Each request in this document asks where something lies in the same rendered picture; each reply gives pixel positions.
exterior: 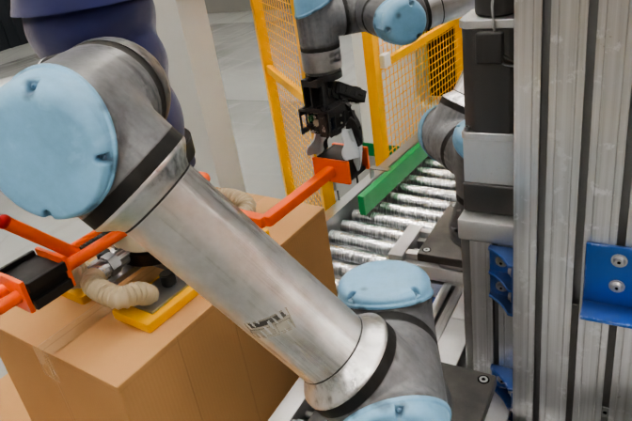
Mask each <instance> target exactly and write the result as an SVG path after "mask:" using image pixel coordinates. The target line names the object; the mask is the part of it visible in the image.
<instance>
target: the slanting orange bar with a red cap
mask: <svg viewBox="0 0 632 421"><path fill-rule="evenodd" d="M0 228H1V229H4V230H6V231H8V232H11V233H13V234H15V235H18V236H20V237H22V238H24V239H27V240H29V241H31V242H34V243H36V244H39V245H41V246H43V247H46V248H48V249H50V250H53V251H55V252H57V253H59V254H61V255H63V256H65V257H70V256H72V255H74V254H75V253H77V252H79V251H80V250H81V249H80V248H78V247H76V246H74V245H71V244H69V243H67V242H64V241H62V240H60V239H58V238H56V237H54V236H52V235H49V234H47V233H45V232H43V231H41V230H38V229H36V228H34V227H32V226H29V225H27V224H25V223H23V222H21V221H18V220H16V219H14V218H12V217H10V216H8V215H7V214H1V215H0Z"/></svg>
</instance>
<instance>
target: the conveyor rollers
mask: <svg viewBox="0 0 632 421"><path fill-rule="evenodd" d="M451 202H453V203H455V202H456V186H455V176H454V175H453V174H452V173H451V172H450V171H449V170H448V169H446V168H445V167H444V166H443V165H441V164H440V163H438V162H436V161H435V160H433V159H432V158H430V157H429V156H427V157H426V158H425V159H424V160H423V161H422V162H421V163H420V164H419V165H418V166H417V167H416V168H415V169H414V170H413V171H412V172H411V173H410V174H409V175H408V176H407V177H405V178H404V179H403V180H402V181H401V182H400V183H399V184H398V185H397V186H396V187H395V188H394V189H393V190H392V191H391V192H390V193H389V194H388V195H387V196H386V197H385V198H383V199H382V200H381V201H380V202H379V203H378V204H377V205H376V206H375V207H374V208H373V209H372V210H371V211H370V212H369V213H368V214H367V215H361V214H359V209H354V210H353V212H352V219H353V220H354V221H352V220H347V219H343V220H342V221H341V223H340V230H341V231H344V232H341V231H337V230H331V231H330V232H329V234H328V239H329V242H333V243H336V244H340V245H345V246H349V247H354V248H357V249H362V250H366V251H371V252H374V253H378V254H383V255H387V256H388V253H389V252H390V250H391V249H392V247H393V246H394V245H395V242H397V240H398V239H399V238H400V237H401V236H402V234H403V233H404V231H405V230H406V229H407V227H408V226H409V224H414V225H421V226H423V228H426V229H433V228H434V227H435V225H436V223H437V222H438V220H439V219H440V217H441V215H442V214H443V212H444V211H445V209H446V208H447V206H448V205H449V204H450V203H451ZM361 222H362V223H361ZM366 223H367V224H366ZM395 228H396V229H395ZM346 232H349V233H346ZM350 233H354V234H350ZM355 234H358V235H355ZM359 235H362V236H359ZM364 236H367V237H364ZM369 237H371V238H369ZM373 238H376V239H373ZM377 239H380V240H377ZM382 240H384V241H382ZM387 241H389V242H387ZM329 244H330V251H331V257H332V258H336V259H340V260H344V261H348V262H353V263H356V264H360V265H361V264H364V263H368V262H372V261H377V260H388V257H386V256H381V255H377V254H374V253H369V252H365V251H360V250H356V249H353V248H348V247H344V246H339V245H336V244H331V243H329ZM332 263H333V270H334V275H338V276H344V275H345V274H346V273H347V272H349V271H350V270H352V269H353V268H355V267H357V266H356V265H353V264H348V263H344V262H340V261H336V260H333V259H332Z"/></svg>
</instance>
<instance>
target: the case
mask: <svg viewBox="0 0 632 421"><path fill-rule="evenodd" d="M246 194H248V193H246ZM249 195H250V196H252V197H253V200H254V201H255V202H256V204H257V207H256V212H258V213H266V212H267V211H268V210H270V209H271V208H272V207H274V205H275V204H277V203H278V202H279V201H281V200H282V199H278V198H273V197H269V196H263V195H253V194H249ZM264 228H267V229H268V230H269V233H270V237H271V238H272V239H273V240H274V241H275V242H277V243H278V244H279V245H280V246H281V247H282V248H283V249H284V250H286V251H287V252H288V253H289V254H290V255H291V256H292V257H293V258H295V259H296V260H297V261H298V262H299V263H300V264H301V265H302V266H303V267H304V268H306V269H307V270H308V271H309V272H310V273H311V274H312V275H313V276H315V277H316V278H317V279H318V280H319V281H320V282H321V283H322V284H323V285H325V286H326V287H327V288H328V289H329V290H330V291H331V292H332V293H334V294H335V295H336V296H337V297H338V294H337V288H336V282H335V275H334V270H333V263H332V257H331V251H330V244H329V239H328V232H327V225H326V220H325V213H324V207H319V206H314V205H309V204H304V203H301V204H300V205H298V206H297V207H296V208H294V209H293V210H292V211H290V212H289V213H288V214H287V215H285V216H284V217H283V218H282V219H280V220H279V221H278V222H277V223H275V224H274V225H273V226H266V227H264ZM161 271H163V269H160V268H157V267H154V266H148V267H142V268H141V269H139V270H138V271H136V272H135V273H133V274H132V275H130V276H129V277H127V278H126V279H124V280H123V281H122V282H120V283H119V284H118V285H119V286H124V285H126V284H127V285H129V283H132V282H133V283H134V282H137V281H140V282H147V283H150V282H152V281H153V280H154V279H156V278H157V277H158V276H159V274H160V272H161ZM33 305H34V304H33ZM34 307H35V305H34ZM35 309H36V307H35ZM114 309H115V308H113V309H111V308H109V307H106V306H103V305H101V304H99V303H96V302H95V301H92V300H90V301H89V302H88V303H86V304H79V303H77V302H75V301H73V300H71V299H68V298H66V297H64V296H59V297H58V298H56V299H55V300H53V301H52V302H50V303H49V304H47V305H45V306H44V307H43V308H41V309H40V310H38V309H36V312H34V313H33V314H31V313H29V312H27V311H25V310H23V309H21V308H20V307H18V306H14V307H13V308H11V309H10V310H9V311H7V312H6V313H4V314H3V315H1V316H0V357H1V359H2V361H3V363H4V365H5V367H6V370H7V372H8V375H9V376H10V378H11V380H12V382H13V384H14V386H15V388H16V390H17V392H18V394H19V396H20V398H21V400H22V402H23V404H24V406H25V408H26V410H27V412H28V414H29V417H30V419H31V421H268V420H269V418H270V417H271V416H272V414H273V413H274V411H275V410H276V409H277V407H278V405H279V404H280V403H281V401H282V400H283V398H285V397H286V395H287V394H288V393H289V391H290V390H291V388H292V387H293V385H294V384H295V382H296V381H297V380H298V378H299V376H298V375H297V374H295V373H294V372H293V371H292V370H291V369H289V368H288V367H287V366H286V365H284V364H283V363H282V362H281V361H279V360H278V359H277V358H276V357H275V356H274V355H273V354H272V353H271V352H269V351H268V350H267V349H265V348H264V347H263V346H262V345H261V344H260V343H258V342H257V341H256V340H255V339H254V338H252V337H251V336H250V335H249V334H247V333H246V332H245V331H244V330H242V329H241V328H240V327H239V326H238V325H236V324H235V323H234V322H233V321H232V320H230V319H229V318H228V317H227V316H225V315H224V314H223V313H222V312H220V311H219V310H218V309H217V308H216V307H214V306H213V305H212V304H211V303H209V302H208V301H207V300H206V299H204V298H203V297H202V296H201V295H200V294H199V295H197V296H196V297H195V298H194V299H192V300H191V301H190V302H189V303H187V304H186V305H185V306H184V307H182V308H181V309H180V310H179V311H177V312H176V313H175V314H174V315H172V316H171V317H170V318H169V319H168V320H166V321H165V322H164V323H162V324H161V325H160V326H159V327H157V328H156V329H155V330H154V331H153V332H151V333H148V332H145V331H143V330H141V329H138V328H136V327H134V326H132V325H130V324H128V323H125V322H123V321H121V320H117V319H115V317H114V315H113V310H114Z"/></svg>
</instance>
